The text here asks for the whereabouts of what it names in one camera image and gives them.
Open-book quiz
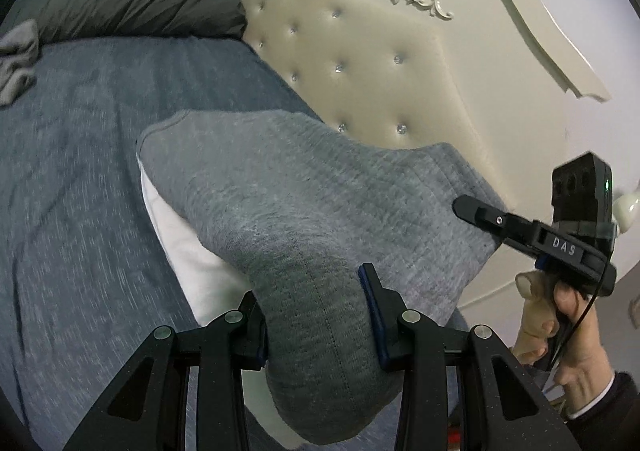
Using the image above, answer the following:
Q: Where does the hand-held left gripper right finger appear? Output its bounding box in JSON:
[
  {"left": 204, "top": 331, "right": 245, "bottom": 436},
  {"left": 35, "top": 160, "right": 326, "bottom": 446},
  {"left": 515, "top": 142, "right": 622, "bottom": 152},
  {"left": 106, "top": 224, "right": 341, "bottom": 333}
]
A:
[{"left": 357, "top": 263, "right": 583, "bottom": 451}]

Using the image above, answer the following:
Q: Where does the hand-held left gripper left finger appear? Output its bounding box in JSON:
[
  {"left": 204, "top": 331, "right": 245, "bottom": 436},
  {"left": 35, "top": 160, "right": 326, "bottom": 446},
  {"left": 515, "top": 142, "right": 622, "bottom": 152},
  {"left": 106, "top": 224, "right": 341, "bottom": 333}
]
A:
[{"left": 62, "top": 290, "right": 273, "bottom": 451}]

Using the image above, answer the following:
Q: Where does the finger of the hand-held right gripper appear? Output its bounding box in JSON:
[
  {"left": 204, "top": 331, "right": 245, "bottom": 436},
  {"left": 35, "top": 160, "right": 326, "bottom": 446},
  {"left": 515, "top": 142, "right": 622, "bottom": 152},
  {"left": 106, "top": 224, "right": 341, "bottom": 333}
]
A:
[{"left": 452, "top": 196, "right": 536, "bottom": 252}]

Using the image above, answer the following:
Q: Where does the grey knit garment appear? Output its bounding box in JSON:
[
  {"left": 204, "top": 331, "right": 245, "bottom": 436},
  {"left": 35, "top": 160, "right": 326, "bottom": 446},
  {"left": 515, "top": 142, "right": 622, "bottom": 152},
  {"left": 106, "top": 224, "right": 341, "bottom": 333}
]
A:
[{"left": 136, "top": 110, "right": 511, "bottom": 447}]

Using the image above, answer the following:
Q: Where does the person's right forearm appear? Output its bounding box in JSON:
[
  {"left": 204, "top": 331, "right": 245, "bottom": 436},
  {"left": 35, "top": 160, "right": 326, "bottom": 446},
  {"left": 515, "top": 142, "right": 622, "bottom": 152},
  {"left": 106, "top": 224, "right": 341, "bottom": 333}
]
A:
[{"left": 565, "top": 371, "right": 640, "bottom": 451}]

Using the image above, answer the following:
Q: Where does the person's right hand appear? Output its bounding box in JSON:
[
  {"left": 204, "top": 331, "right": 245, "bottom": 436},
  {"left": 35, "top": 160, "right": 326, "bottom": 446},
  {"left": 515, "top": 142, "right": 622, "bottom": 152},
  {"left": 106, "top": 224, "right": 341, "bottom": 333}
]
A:
[{"left": 514, "top": 270, "right": 617, "bottom": 418}]

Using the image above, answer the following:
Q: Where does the white round lamp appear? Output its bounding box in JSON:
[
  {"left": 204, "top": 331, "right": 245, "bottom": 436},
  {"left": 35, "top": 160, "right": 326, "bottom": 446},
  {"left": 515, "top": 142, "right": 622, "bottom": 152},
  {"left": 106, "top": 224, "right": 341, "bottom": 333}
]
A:
[{"left": 614, "top": 191, "right": 640, "bottom": 234}]

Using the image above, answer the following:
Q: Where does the cream tufted headboard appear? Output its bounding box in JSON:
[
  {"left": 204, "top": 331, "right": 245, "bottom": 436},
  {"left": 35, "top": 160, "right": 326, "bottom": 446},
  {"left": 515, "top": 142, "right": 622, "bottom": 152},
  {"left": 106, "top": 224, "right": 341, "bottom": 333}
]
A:
[{"left": 222, "top": 0, "right": 613, "bottom": 317}]

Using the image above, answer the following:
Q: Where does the blue-grey bed sheet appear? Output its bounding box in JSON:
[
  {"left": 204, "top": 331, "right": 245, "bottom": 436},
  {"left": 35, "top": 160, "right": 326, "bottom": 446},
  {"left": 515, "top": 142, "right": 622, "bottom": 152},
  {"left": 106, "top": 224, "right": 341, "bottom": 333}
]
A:
[{"left": 0, "top": 36, "right": 471, "bottom": 451}]

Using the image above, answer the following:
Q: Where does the dark grey pillow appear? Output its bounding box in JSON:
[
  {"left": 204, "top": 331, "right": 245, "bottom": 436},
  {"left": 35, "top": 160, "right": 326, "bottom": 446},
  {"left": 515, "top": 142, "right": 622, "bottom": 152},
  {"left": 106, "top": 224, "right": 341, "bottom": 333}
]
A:
[{"left": 12, "top": 0, "right": 249, "bottom": 44}]

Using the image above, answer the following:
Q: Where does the crumpled grey patterned cloth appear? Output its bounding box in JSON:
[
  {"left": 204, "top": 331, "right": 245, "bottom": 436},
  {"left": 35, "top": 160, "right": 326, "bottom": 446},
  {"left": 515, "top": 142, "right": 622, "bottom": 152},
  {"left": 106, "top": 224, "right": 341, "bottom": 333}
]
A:
[{"left": 0, "top": 20, "right": 41, "bottom": 106}]

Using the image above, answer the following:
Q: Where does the black cable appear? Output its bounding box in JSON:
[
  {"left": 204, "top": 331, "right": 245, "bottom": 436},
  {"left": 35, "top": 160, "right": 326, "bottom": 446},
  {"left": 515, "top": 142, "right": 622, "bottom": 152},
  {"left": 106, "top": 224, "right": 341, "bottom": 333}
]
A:
[{"left": 552, "top": 251, "right": 612, "bottom": 367}]

